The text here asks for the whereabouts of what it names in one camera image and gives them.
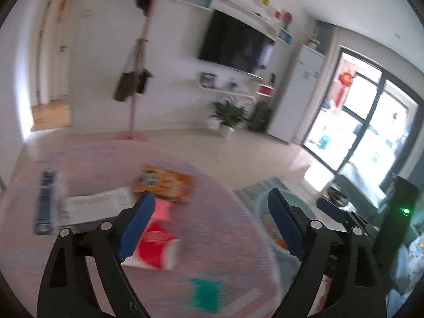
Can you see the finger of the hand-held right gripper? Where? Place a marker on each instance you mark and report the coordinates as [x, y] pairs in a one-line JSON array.
[[331, 209]]

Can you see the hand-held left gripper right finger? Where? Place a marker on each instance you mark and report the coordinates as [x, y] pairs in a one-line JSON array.
[[286, 225]]

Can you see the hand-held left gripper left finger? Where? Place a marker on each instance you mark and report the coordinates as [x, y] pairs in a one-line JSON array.
[[137, 225]]

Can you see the red and white paper cup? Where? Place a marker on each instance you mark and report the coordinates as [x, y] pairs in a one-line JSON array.
[[155, 245]]

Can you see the pink wrapper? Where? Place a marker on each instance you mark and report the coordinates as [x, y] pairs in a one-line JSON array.
[[162, 210]]

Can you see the white paper leaflet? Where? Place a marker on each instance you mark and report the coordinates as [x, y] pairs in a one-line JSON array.
[[96, 205]]

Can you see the orange cartoon snack packet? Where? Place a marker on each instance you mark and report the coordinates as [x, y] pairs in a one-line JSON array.
[[165, 185]]

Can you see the small black shoulder bag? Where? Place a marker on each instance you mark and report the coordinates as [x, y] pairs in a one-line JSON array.
[[144, 82]]

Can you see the dark ashtray bowl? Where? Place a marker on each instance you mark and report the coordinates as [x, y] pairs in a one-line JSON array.
[[338, 196]]

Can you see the grey green sofa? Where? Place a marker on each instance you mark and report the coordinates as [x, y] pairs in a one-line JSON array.
[[361, 188]]

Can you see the grey patterned rug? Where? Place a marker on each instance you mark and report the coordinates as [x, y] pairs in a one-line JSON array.
[[255, 185]]

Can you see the teal bucket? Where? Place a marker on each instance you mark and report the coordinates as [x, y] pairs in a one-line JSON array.
[[326, 141]]

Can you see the pink floral blanket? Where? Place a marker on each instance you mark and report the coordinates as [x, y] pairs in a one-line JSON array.
[[215, 232]]

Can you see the sliding glass door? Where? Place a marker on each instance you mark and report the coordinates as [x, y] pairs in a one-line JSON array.
[[374, 116]]

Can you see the black acoustic guitar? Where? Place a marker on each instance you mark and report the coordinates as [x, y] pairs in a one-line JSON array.
[[260, 116]]

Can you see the white standing air conditioner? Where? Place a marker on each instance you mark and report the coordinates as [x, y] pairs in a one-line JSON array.
[[294, 99]]

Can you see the potted green plant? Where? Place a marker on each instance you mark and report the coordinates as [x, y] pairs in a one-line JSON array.
[[228, 116]]

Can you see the red knot hanging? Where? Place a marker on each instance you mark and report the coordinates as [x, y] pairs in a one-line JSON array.
[[346, 79]]

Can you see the red and white box shelf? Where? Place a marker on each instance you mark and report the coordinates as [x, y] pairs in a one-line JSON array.
[[265, 90]]

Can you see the brown tote bag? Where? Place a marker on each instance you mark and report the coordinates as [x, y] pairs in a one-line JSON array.
[[124, 86]]

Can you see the low curved white shelf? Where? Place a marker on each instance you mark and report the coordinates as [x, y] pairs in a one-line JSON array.
[[225, 91]]

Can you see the small figurine vase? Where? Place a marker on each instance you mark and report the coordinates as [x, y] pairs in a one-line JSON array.
[[232, 83]]

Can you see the pink coat rack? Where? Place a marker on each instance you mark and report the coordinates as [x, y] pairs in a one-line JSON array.
[[140, 59]]

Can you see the artificial flowers in pot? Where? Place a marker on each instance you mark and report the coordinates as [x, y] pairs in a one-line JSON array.
[[313, 39]]

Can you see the small blue box shelf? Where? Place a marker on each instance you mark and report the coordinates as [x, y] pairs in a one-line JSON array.
[[285, 35]]

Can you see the white hallway door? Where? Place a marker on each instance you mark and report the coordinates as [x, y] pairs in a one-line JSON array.
[[63, 56]]

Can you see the red round fan ornament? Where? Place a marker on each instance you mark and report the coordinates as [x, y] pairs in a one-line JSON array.
[[288, 19]]

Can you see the black hanging pouch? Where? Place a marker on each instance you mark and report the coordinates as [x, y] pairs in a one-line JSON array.
[[143, 3]]

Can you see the butterfly picture frame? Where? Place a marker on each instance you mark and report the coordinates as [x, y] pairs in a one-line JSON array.
[[208, 80]]

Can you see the black wall television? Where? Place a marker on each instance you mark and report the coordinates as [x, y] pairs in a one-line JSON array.
[[235, 43]]

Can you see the small red wall cube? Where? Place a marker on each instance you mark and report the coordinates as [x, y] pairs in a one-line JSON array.
[[277, 14]]

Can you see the long curved white wall shelf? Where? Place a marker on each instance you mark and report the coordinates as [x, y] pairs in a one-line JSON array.
[[245, 13]]

